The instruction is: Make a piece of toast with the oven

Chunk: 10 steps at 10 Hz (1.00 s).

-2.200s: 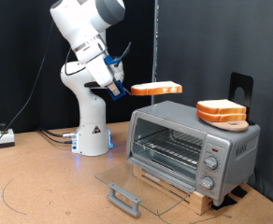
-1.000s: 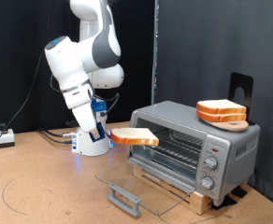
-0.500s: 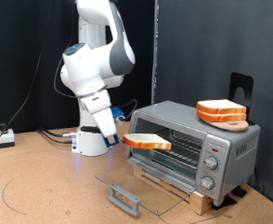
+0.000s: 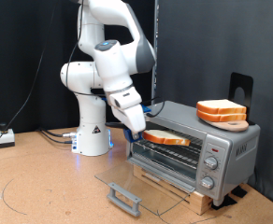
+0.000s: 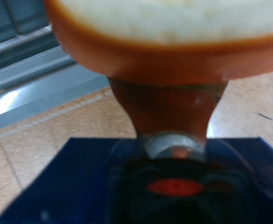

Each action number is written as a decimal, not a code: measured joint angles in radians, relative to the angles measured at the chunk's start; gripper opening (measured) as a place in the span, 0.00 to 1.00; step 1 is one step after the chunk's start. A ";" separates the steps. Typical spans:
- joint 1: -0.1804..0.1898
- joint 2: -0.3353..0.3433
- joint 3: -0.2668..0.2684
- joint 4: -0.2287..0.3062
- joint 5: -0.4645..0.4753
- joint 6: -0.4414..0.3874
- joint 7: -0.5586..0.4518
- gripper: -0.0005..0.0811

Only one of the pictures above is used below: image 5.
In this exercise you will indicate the white bread slice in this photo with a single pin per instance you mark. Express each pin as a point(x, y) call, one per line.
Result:
point(174, 59)

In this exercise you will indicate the silver toaster oven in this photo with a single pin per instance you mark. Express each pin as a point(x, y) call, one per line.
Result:
point(18, 12)

